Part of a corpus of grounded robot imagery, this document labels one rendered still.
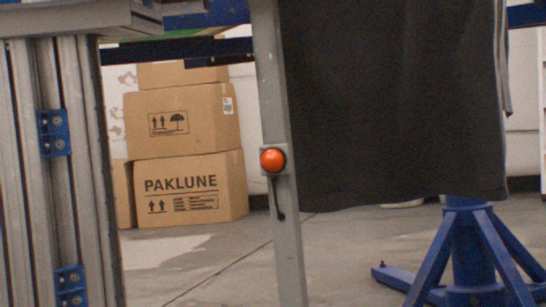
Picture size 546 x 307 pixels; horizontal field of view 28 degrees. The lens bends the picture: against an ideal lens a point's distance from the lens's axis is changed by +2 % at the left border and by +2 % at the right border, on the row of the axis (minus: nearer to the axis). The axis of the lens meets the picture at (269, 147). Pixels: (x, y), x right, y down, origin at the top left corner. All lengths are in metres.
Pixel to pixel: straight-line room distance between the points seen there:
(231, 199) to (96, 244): 4.49
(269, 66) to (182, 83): 4.84
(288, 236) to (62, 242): 0.50
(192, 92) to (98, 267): 4.48
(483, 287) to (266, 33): 1.75
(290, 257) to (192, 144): 4.78
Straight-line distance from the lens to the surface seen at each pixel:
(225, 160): 6.48
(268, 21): 1.75
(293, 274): 1.77
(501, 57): 2.25
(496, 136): 1.98
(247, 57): 3.91
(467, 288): 3.34
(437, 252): 3.22
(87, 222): 2.07
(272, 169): 1.72
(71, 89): 2.06
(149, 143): 6.65
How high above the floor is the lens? 0.76
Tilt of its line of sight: 3 degrees down
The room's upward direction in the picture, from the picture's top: 6 degrees counter-clockwise
